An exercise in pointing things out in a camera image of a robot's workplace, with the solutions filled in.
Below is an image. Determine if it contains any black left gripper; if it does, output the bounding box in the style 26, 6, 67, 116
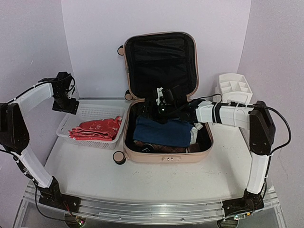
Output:
52, 90, 79, 114

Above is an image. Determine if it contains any pink hard-shell suitcase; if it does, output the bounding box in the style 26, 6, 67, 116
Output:
117, 32, 213, 163

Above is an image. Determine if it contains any dark blue garment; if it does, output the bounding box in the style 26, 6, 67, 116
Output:
133, 116, 192, 148

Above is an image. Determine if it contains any white perforated plastic basket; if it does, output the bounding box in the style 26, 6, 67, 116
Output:
56, 104, 126, 150

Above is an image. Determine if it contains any red patterned cloth item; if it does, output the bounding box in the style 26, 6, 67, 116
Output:
68, 116, 123, 142

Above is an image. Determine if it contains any white t-shirt blue flower print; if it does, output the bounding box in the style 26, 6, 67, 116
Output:
190, 123, 203, 144

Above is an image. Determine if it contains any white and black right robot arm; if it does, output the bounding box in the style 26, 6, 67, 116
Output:
140, 86, 292, 210

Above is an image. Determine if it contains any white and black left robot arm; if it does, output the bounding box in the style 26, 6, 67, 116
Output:
0, 72, 79, 208

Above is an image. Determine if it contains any black round jar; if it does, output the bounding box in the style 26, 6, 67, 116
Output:
141, 143, 154, 153

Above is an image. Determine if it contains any dark brown pouch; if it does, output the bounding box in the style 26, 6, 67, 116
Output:
134, 141, 200, 153

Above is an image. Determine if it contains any white desktop drawer organizer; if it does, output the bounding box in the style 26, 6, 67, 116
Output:
215, 73, 253, 103

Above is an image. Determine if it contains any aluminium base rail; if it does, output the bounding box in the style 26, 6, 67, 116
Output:
23, 190, 278, 228

